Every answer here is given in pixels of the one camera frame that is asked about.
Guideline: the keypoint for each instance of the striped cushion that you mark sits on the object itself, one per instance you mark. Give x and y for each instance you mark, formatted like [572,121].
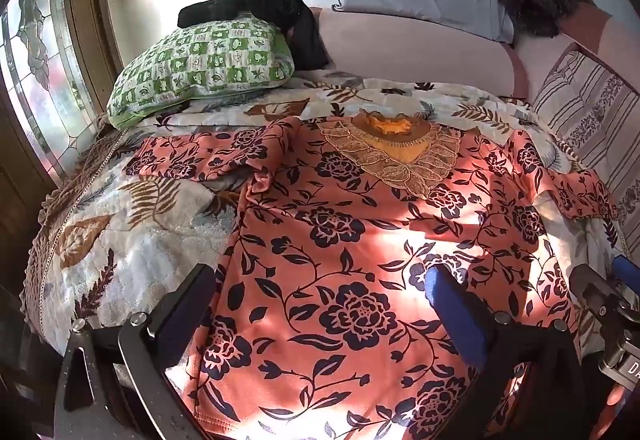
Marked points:
[590,109]

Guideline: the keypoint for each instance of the green checked pillow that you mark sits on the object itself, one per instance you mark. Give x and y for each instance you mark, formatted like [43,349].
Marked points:
[200,64]

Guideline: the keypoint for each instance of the dark furry cloth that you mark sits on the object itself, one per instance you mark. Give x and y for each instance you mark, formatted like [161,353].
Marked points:
[535,4]

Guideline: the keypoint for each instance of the orange floral blouse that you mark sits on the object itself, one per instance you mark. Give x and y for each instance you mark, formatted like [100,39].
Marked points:
[325,270]

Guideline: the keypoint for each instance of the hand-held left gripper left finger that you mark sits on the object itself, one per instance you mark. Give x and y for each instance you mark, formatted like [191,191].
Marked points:
[186,304]

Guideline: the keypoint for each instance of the stained glass window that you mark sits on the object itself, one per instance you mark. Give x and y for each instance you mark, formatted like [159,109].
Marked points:
[35,59]

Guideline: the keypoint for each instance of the pink sofa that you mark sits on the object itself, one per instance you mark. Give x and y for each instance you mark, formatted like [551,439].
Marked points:
[410,54]

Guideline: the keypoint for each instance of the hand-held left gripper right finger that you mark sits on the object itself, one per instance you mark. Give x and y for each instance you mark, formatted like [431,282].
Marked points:
[457,315]

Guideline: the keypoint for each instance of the wooden stained-glass door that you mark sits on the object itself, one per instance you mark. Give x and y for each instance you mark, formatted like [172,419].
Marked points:
[87,19]

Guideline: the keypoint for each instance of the black cloth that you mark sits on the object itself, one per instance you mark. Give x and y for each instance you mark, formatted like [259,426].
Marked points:
[280,9]

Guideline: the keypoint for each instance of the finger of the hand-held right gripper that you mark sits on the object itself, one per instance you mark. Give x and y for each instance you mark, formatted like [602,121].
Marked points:
[597,295]

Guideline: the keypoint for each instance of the leaf print blanket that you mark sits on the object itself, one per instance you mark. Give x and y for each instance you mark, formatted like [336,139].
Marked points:
[150,230]

